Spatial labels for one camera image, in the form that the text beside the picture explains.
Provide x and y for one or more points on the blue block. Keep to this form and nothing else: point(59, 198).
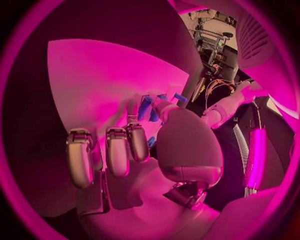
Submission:
point(152, 142)

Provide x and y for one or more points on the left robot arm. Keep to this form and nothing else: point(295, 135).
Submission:
point(225, 107)

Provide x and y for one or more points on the blue plug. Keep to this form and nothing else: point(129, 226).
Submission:
point(180, 97)

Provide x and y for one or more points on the blue short cylinder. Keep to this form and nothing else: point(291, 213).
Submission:
point(154, 115)

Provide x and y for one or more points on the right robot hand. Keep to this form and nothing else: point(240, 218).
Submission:
point(140, 202)

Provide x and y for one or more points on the glowing light bar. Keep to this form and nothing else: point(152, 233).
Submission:
point(256, 159)

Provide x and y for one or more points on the blue long cylinder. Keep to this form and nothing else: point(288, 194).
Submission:
point(144, 107)

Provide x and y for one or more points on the workshop equipment rack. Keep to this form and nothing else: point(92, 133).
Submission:
point(214, 48)

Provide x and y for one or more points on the blue peg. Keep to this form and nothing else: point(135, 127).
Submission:
point(161, 97)

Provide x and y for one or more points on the white task board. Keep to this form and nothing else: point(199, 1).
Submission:
point(98, 78)

